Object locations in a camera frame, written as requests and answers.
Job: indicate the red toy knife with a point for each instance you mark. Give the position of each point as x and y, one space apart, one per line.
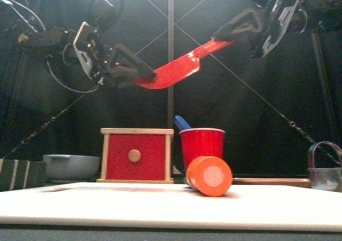
178 70

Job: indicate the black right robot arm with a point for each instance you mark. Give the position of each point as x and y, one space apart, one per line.
321 5

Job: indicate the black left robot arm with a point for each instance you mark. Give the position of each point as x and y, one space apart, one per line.
49 38

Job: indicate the blue plastic utensil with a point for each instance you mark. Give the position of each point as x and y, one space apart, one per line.
182 122

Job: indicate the wooden box with red side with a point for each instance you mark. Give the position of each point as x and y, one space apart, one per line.
136 156

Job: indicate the red plastic cup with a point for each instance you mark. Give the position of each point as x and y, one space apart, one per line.
202 145

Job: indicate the gray bowl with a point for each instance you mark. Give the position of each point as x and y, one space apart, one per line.
72 166

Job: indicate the orange cylindrical container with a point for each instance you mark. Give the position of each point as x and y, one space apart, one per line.
209 176

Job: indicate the green striped block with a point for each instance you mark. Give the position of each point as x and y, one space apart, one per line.
22 175

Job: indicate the white cutting board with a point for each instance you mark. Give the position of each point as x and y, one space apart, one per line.
156 205

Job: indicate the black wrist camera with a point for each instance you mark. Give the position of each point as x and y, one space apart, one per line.
105 13

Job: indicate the gray metal frame pole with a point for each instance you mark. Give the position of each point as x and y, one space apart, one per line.
170 18

